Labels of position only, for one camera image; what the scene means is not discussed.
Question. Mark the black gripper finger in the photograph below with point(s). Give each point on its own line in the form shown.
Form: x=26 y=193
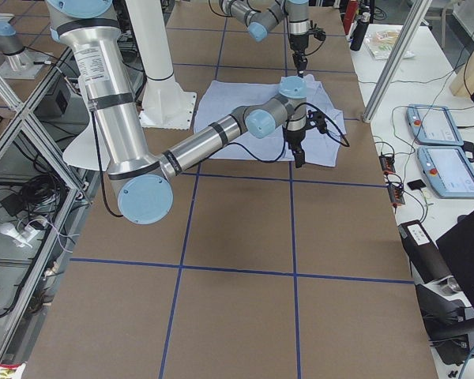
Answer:
x=299 y=157
x=300 y=61

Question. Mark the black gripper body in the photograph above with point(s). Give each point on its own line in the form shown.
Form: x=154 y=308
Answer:
x=298 y=43
x=294 y=137

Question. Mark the black water bottle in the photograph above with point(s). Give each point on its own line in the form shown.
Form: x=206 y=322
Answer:
x=360 y=31

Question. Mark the orange terminal block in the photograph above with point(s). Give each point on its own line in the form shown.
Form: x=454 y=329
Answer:
x=387 y=164

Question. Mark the upper blue teach pendant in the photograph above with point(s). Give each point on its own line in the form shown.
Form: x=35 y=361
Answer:
x=433 y=125

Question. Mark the blue teach pendant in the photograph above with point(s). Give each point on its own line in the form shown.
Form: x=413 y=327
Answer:
x=433 y=125
x=447 y=170

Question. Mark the lower blue teach pendant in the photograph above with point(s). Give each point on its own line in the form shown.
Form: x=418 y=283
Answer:
x=447 y=170

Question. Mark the black cylinder with label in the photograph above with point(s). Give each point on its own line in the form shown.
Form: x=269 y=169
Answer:
x=423 y=253

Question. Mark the black monitor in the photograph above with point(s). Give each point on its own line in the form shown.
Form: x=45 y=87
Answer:
x=457 y=249

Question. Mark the white plastic chair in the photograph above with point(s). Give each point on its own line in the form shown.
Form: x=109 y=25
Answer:
x=81 y=152

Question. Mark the white power strip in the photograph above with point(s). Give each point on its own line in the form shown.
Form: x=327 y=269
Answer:
x=24 y=237

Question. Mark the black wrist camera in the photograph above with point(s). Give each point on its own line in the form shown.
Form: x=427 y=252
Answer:
x=316 y=120
x=318 y=33

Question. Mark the grey aluminium frame post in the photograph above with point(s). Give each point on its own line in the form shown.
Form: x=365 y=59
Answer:
x=407 y=33

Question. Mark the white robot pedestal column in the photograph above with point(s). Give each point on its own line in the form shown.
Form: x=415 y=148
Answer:
x=164 y=103

